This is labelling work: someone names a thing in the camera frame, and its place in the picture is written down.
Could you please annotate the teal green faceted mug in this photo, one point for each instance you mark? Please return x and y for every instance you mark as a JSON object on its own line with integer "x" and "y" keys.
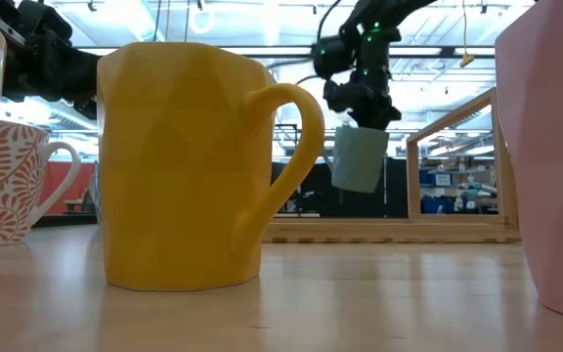
{"x": 359, "y": 161}

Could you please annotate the white mug red floral pattern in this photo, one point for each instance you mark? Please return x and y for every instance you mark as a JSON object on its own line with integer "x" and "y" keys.
{"x": 8, "y": 195}

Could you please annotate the yellow faceted mug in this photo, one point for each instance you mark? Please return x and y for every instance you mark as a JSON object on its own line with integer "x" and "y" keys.
{"x": 174, "y": 171}

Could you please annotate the pink faceted mug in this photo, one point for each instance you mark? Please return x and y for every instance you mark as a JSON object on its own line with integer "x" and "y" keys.
{"x": 555, "y": 146}

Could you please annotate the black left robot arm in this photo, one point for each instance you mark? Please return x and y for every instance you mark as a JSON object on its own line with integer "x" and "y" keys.
{"x": 42, "y": 19}

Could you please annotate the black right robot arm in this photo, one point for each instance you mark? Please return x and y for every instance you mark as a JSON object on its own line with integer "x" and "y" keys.
{"x": 384, "y": 14}

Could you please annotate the black partition panel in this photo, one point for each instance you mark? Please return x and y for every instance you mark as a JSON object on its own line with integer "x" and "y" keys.
{"x": 399, "y": 190}

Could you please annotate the yellow hanging plug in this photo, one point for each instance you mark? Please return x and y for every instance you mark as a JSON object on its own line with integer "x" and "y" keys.
{"x": 466, "y": 59}

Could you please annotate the shelf with blue bins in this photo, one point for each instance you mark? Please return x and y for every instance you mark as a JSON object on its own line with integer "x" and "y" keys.
{"x": 433, "y": 205}

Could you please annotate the wooden mug rack tray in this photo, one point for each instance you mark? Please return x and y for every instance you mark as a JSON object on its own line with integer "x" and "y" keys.
{"x": 384, "y": 232}

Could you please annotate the red partition wall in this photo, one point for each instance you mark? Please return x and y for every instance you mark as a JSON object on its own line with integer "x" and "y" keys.
{"x": 66, "y": 186}

